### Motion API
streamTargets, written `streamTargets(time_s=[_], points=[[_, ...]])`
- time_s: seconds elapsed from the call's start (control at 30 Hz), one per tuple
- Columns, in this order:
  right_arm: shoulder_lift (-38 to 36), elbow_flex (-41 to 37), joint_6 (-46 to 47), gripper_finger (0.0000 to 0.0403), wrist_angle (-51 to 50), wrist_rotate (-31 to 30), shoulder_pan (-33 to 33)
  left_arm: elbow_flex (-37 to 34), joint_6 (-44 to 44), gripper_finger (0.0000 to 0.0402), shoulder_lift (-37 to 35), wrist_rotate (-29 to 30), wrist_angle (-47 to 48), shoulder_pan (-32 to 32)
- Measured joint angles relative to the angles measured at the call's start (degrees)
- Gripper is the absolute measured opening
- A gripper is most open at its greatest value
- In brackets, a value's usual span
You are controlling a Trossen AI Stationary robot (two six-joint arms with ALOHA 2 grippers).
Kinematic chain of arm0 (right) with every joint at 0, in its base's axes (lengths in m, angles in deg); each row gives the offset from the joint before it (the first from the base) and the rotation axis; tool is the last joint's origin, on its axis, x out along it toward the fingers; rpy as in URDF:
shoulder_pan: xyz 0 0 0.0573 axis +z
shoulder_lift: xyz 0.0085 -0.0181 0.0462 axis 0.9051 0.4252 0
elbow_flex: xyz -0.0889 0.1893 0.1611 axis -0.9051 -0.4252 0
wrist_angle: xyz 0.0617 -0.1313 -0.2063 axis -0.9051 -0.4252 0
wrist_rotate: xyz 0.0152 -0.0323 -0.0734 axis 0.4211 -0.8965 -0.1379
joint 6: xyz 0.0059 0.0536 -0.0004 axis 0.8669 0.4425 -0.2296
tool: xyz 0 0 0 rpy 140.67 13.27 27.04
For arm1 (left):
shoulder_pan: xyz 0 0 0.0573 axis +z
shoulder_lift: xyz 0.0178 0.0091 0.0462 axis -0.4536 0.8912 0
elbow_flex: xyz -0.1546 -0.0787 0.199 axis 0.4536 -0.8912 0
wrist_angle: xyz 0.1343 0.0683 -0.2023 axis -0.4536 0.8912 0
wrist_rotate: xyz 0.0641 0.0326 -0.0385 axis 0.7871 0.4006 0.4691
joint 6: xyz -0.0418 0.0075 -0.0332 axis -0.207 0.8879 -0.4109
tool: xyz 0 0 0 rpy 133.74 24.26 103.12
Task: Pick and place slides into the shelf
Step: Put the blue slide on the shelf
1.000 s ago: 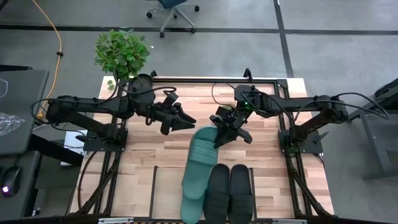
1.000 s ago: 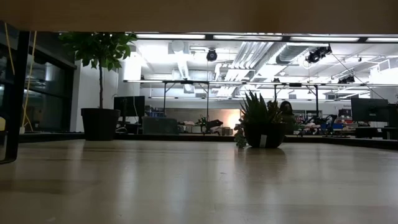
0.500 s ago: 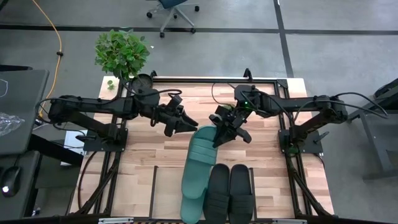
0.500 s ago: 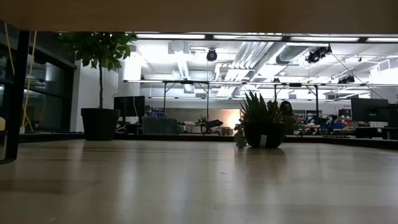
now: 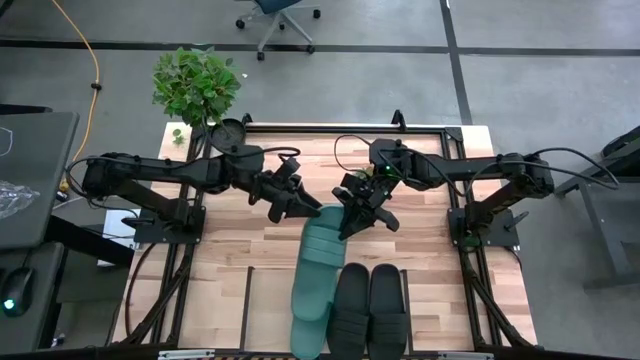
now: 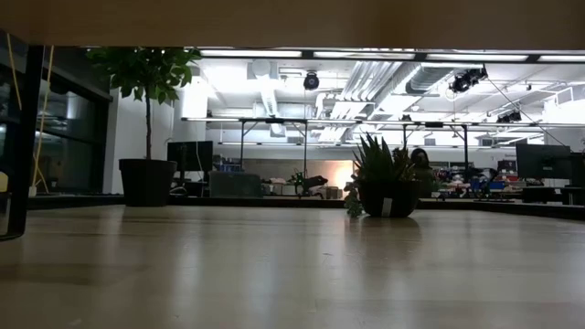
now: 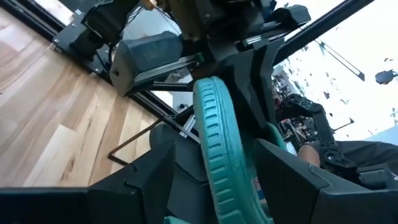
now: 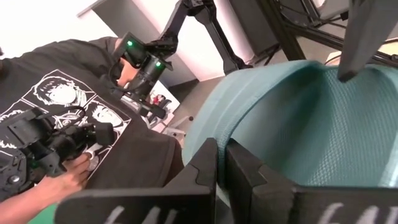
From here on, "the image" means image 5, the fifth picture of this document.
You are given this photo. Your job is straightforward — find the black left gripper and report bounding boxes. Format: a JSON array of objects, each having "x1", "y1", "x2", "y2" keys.
[{"x1": 249, "y1": 164, "x2": 324, "y2": 225}]

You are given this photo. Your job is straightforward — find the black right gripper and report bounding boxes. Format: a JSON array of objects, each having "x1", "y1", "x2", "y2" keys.
[{"x1": 338, "y1": 174, "x2": 401, "y2": 241}]

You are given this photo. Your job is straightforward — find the teal rubber slide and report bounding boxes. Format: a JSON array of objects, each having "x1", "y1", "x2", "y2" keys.
[
  {"x1": 289, "y1": 312, "x2": 331, "y2": 360},
  {"x1": 291, "y1": 204, "x2": 347, "y2": 322}
]

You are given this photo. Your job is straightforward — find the black rubber slide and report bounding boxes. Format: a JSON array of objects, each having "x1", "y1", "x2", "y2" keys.
[
  {"x1": 367, "y1": 263, "x2": 409, "y2": 360},
  {"x1": 325, "y1": 262, "x2": 371, "y2": 360}
]

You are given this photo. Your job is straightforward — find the large leafy potted plant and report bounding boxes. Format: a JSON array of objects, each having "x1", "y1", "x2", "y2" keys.
[{"x1": 152, "y1": 46, "x2": 248, "y2": 155}]

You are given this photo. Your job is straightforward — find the white floor box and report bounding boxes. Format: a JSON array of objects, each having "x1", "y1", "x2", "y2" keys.
[{"x1": 102, "y1": 208, "x2": 139, "y2": 269}]

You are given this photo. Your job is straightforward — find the blue office chair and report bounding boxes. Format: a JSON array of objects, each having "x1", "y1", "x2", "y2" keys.
[{"x1": 234, "y1": 0, "x2": 322, "y2": 62}]

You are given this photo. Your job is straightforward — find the grey metal stand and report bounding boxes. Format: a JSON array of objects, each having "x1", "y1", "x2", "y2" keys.
[{"x1": 552, "y1": 124, "x2": 640, "y2": 291}]

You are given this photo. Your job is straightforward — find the black desk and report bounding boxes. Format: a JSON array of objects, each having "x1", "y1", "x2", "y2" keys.
[
  {"x1": 0, "y1": 242, "x2": 66, "y2": 356},
  {"x1": 0, "y1": 110, "x2": 81, "y2": 251}
]

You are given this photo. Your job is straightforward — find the clear plastic bag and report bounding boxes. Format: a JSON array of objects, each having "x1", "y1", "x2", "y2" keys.
[{"x1": 0, "y1": 179, "x2": 40, "y2": 221}]

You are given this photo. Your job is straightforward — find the black computer mouse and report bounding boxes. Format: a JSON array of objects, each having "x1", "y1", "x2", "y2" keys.
[{"x1": 1, "y1": 267, "x2": 35, "y2": 318}]

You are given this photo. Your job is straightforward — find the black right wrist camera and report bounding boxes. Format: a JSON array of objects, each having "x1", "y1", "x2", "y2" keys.
[{"x1": 332, "y1": 172, "x2": 362, "y2": 204}]

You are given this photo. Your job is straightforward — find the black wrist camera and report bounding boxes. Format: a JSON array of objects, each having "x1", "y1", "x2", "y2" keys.
[
  {"x1": 332, "y1": 172, "x2": 362, "y2": 204},
  {"x1": 277, "y1": 155, "x2": 303, "y2": 179}
]

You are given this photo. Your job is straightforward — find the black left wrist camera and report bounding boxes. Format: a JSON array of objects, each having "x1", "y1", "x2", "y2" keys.
[{"x1": 277, "y1": 155, "x2": 303, "y2": 179}]

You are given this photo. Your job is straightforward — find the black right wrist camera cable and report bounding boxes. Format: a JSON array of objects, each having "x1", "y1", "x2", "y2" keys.
[{"x1": 333, "y1": 133, "x2": 374, "y2": 175}]

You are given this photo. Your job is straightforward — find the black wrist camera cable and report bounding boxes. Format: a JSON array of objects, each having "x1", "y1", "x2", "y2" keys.
[
  {"x1": 333, "y1": 133, "x2": 374, "y2": 175},
  {"x1": 259, "y1": 145, "x2": 303, "y2": 162}
]

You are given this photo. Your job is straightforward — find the black left wrist camera cable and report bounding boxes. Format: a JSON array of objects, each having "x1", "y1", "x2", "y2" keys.
[{"x1": 259, "y1": 145, "x2": 303, "y2": 162}]

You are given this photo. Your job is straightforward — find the black aluminium table frame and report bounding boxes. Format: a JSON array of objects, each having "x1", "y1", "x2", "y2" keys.
[{"x1": 112, "y1": 108, "x2": 539, "y2": 360}]

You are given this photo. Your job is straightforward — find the silver metal bracket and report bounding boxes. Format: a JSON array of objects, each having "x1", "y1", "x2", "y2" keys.
[
  {"x1": 438, "y1": 351, "x2": 494, "y2": 360},
  {"x1": 158, "y1": 349, "x2": 216, "y2": 360}
]

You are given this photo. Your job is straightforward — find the yellow cable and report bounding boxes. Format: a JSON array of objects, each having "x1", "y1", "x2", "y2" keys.
[{"x1": 49, "y1": 0, "x2": 102, "y2": 192}]

